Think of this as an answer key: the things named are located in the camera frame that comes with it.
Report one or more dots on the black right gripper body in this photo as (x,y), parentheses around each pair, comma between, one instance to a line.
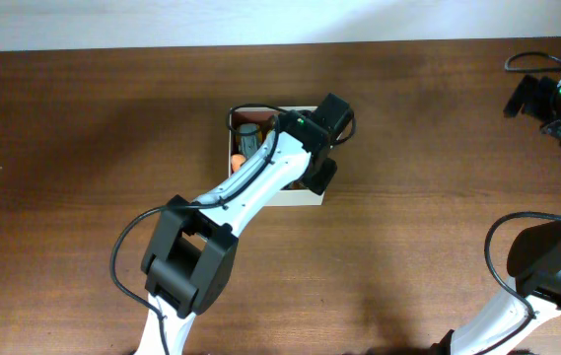
(547,103)

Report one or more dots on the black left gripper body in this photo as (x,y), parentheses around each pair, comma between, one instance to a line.
(320,171)

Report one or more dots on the brown plush capybara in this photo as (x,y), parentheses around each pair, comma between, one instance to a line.
(294,185)

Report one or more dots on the white cardboard box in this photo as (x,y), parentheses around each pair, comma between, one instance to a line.
(260,115)

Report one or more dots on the yellow grey toy truck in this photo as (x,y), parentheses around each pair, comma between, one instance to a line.
(249,139)

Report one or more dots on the yellow plush duck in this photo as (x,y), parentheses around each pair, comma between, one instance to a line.
(237,161)

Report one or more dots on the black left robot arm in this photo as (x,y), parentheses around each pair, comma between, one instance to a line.
(189,259)

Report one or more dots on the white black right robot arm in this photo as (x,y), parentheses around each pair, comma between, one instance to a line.
(531,294)

